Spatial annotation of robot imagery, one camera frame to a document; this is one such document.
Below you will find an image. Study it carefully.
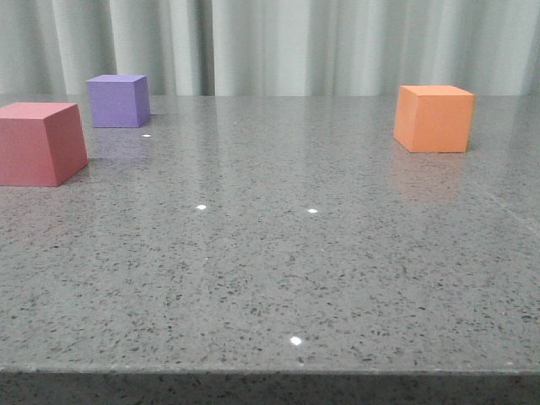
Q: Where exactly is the orange foam cube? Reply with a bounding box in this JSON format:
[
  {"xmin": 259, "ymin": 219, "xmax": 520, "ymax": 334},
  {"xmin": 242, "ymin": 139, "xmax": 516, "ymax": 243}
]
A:
[{"xmin": 393, "ymin": 85, "xmax": 475, "ymax": 153}]

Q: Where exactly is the purple foam cube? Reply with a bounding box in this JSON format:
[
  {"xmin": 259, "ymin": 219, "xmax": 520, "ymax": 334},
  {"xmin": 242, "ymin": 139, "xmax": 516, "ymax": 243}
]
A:
[{"xmin": 86, "ymin": 74, "xmax": 151, "ymax": 128}]

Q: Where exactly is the red foam cube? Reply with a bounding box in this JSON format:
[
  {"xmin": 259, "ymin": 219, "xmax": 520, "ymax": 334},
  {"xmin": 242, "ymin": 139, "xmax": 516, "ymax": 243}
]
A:
[{"xmin": 1, "ymin": 102, "xmax": 88, "ymax": 186}]

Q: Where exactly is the pale green curtain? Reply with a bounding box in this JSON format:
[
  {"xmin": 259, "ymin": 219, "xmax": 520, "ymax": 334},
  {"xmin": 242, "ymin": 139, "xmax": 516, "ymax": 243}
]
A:
[{"xmin": 1, "ymin": 1, "xmax": 539, "ymax": 96}]

